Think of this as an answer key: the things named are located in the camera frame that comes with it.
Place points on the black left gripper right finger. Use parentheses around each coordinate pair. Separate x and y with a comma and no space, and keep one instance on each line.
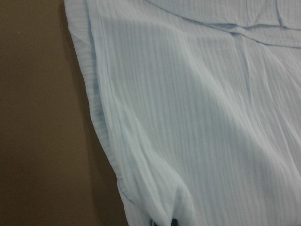
(174,222)

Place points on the light blue button-up shirt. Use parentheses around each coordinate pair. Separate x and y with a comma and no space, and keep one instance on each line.
(197,106)

